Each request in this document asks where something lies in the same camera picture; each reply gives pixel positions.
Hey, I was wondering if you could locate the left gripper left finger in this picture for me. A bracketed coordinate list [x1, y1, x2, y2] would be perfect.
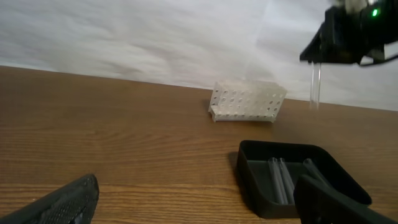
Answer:
[0, 173, 100, 224]

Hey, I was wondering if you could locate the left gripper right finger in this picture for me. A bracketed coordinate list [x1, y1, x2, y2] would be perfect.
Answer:
[293, 174, 398, 224]

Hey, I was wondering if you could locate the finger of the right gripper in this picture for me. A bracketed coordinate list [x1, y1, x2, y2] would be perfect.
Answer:
[299, 24, 327, 65]

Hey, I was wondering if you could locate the clear test tube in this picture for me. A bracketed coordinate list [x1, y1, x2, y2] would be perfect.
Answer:
[277, 157, 296, 205]
[309, 61, 322, 111]
[267, 157, 286, 206]
[303, 157, 332, 187]

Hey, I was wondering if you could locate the black tray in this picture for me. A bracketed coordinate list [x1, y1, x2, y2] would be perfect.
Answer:
[236, 139, 373, 220]

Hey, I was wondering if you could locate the white test tube rack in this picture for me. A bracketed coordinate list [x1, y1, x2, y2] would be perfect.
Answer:
[207, 79, 288, 123]

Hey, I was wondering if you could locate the black cable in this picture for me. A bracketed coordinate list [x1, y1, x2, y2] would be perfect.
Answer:
[357, 54, 398, 68]

